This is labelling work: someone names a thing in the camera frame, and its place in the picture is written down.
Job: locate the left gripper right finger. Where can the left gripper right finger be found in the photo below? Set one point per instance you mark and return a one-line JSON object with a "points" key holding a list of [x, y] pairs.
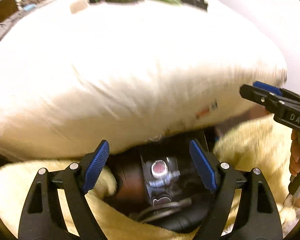
{"points": [[257, 216]]}

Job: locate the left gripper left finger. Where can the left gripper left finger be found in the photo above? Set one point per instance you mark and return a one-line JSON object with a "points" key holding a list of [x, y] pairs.
{"points": [[56, 206]]}

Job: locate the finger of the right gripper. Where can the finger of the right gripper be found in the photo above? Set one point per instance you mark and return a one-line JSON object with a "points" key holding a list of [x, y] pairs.
{"points": [[267, 99], [276, 90]]}

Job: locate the yellow fuzzy trash bag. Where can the yellow fuzzy trash bag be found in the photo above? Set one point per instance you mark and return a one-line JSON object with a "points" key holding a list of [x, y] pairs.
{"points": [[261, 143]]}

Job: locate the dark trash inside bag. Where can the dark trash inside bag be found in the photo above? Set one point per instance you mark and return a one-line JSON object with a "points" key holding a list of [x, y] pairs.
{"points": [[158, 184]]}

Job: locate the person's right hand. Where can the person's right hand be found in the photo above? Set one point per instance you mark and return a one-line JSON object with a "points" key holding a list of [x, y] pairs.
{"points": [[294, 166]]}

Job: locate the cream cartoon print blanket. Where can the cream cartoon print blanket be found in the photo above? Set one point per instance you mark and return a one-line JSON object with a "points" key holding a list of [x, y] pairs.
{"points": [[73, 74]]}

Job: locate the grey patterned bed sheet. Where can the grey patterned bed sheet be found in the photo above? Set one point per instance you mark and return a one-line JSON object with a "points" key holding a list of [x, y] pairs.
{"points": [[7, 24]]}

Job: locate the small blue object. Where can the small blue object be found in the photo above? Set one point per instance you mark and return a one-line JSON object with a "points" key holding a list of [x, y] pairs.
{"points": [[29, 7]]}

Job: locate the brown wooden headboard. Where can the brown wooden headboard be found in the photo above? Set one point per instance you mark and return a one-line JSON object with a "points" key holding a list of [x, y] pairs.
{"points": [[7, 9]]}

